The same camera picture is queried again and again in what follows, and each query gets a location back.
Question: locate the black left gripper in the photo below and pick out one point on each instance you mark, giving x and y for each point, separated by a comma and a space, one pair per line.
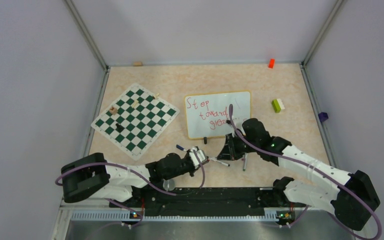
191, 173

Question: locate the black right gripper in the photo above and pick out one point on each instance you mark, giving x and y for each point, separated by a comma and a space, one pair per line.
229, 152

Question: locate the yellow framed whiteboard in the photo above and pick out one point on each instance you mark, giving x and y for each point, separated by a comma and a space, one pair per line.
207, 114

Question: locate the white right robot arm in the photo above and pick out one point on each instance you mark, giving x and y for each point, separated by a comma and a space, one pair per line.
350, 197

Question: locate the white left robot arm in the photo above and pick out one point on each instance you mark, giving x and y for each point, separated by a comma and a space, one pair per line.
95, 177

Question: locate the black whiteboard marker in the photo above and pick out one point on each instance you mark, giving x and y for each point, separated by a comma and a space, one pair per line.
223, 163

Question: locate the green whiteboard marker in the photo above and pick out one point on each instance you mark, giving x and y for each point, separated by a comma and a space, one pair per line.
245, 160

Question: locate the blue whiteboard marker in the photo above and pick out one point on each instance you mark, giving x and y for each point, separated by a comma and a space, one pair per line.
181, 148

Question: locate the silver round knob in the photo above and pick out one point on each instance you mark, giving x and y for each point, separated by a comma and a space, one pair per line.
168, 185

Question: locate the green white chessboard mat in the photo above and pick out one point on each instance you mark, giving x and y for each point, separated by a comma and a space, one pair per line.
142, 125

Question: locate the black chess piece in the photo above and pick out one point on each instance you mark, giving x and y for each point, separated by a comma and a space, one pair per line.
119, 127

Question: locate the green white toy brick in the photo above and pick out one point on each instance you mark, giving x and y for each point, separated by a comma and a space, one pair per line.
278, 105

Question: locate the brown wooden chess piece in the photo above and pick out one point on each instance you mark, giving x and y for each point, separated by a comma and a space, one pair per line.
113, 110

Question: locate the orange toy block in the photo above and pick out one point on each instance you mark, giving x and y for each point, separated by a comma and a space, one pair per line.
271, 63

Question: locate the purple toy block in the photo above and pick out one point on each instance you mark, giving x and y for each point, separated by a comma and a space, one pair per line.
323, 116

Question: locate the small wooden cork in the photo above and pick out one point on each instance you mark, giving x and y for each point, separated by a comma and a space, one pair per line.
137, 64

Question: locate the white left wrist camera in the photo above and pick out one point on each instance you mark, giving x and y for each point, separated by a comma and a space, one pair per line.
197, 156

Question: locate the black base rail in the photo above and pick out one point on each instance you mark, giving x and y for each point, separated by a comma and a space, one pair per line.
207, 201

